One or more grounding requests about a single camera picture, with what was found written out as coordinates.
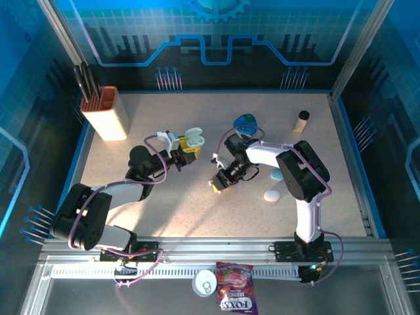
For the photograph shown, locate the small beige bottle black cap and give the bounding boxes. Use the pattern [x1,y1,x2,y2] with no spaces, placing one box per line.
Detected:
[293,110,310,134]

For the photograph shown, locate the aluminium frame post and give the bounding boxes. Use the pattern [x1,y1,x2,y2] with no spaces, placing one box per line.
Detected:
[329,0,396,102]
[35,0,88,86]

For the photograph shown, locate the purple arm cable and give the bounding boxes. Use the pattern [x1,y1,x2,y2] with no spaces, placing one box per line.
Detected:
[67,133,168,289]
[213,126,345,286]

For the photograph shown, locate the white slotted cable duct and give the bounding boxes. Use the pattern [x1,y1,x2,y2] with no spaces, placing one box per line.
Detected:
[51,264,303,280]

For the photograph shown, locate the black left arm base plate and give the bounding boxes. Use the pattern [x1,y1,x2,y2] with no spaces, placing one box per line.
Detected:
[99,241,162,263]

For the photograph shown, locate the black knife handle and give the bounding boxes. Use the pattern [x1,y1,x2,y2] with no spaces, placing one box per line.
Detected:
[73,65,89,101]
[87,65,101,99]
[81,61,96,99]

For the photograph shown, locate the pale mint earbud case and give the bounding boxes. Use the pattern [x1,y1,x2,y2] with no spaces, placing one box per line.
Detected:
[184,127,206,148]

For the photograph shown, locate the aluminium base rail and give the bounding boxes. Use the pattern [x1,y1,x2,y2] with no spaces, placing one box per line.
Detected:
[37,234,391,263]

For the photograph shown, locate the white pull-tab can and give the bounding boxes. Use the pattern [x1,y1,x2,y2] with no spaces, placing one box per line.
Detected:
[192,268,218,298]

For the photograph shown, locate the white oval earbud case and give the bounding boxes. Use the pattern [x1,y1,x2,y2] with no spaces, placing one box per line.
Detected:
[263,189,282,203]

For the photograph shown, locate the yogurt cup blue lid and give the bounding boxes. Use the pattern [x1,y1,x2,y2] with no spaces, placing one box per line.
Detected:
[232,113,259,140]

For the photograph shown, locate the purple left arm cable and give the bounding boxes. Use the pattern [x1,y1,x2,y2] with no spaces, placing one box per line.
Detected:
[67,133,168,289]

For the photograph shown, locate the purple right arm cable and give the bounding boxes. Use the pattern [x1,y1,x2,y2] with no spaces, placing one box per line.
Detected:
[213,126,345,286]

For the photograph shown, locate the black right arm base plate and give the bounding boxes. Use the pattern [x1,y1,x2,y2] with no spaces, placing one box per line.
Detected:
[273,241,334,263]

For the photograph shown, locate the purple candy bag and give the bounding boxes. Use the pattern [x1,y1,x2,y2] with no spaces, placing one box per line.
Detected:
[215,261,259,315]

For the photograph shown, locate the beige knife block orange top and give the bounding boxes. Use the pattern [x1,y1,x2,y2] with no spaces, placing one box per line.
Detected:
[80,85,131,142]

